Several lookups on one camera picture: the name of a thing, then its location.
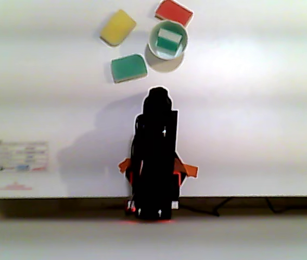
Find orange tape strip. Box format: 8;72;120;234
118;157;131;174
174;158;200;179

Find yellow and white sponge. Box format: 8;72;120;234
99;9;138;48

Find red and white sponge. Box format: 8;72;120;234
154;0;194;29

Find black cable under table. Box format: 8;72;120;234
264;197;307;215
180;197;234;217

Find white printed label sticker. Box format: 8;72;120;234
0;139;49;173

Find white paper cup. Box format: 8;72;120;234
144;20;189;73

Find green and white sponge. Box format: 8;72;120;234
156;28;183;53
110;53;149;85

